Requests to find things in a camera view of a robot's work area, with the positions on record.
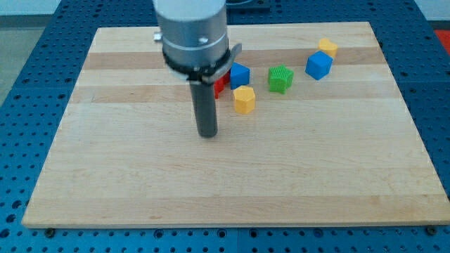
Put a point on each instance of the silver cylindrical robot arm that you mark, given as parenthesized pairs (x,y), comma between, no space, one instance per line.
(195,43)

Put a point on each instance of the blue cube block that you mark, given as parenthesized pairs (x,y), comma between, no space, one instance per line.
(318,65)

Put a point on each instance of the green star block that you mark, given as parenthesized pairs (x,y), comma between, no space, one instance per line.
(280,78)

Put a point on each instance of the blue pentagon block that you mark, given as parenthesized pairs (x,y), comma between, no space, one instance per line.
(240,75)

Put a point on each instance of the yellow hexagon block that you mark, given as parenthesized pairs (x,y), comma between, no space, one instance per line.
(244,99)

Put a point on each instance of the red block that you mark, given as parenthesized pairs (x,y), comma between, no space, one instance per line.
(220,84)

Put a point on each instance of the yellow heart block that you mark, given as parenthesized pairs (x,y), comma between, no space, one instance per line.
(328,47)

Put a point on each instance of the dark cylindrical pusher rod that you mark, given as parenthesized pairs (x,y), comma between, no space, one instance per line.
(203,99)

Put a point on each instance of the wooden board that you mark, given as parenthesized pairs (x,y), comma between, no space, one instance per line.
(339,151)

